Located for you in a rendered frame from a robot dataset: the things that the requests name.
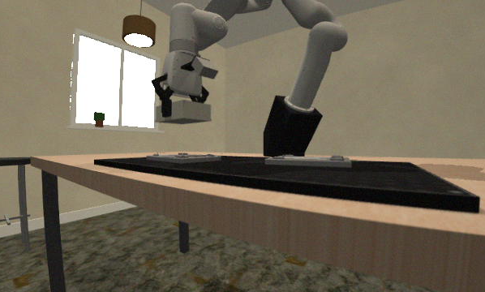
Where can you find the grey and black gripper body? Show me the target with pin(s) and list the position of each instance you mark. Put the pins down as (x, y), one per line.
(182, 82)

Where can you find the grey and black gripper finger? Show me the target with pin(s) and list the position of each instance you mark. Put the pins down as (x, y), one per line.
(204, 96)
(166, 103)

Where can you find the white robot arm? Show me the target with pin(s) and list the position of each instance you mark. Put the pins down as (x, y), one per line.
(192, 29)

